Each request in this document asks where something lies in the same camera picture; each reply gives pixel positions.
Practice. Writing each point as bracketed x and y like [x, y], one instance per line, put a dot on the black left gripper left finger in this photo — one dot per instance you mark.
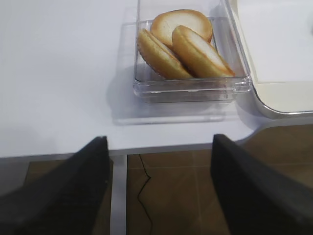
[65, 201]

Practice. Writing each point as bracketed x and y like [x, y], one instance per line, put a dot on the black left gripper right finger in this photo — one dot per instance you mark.
[256, 199]

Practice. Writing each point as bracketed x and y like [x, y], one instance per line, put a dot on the right bun half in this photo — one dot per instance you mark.
[199, 56]

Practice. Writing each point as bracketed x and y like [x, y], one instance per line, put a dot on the bun half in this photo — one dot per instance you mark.
[163, 25]
[160, 58]
[199, 56]

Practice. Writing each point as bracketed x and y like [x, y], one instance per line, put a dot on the clear plastic bun container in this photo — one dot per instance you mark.
[180, 61]

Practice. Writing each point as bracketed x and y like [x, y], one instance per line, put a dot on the white serving tray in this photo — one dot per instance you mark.
[277, 36]

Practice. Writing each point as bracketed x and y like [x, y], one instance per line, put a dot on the left bun half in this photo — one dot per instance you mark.
[160, 58]

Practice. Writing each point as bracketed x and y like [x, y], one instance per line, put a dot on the rear bun half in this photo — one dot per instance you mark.
[163, 25]

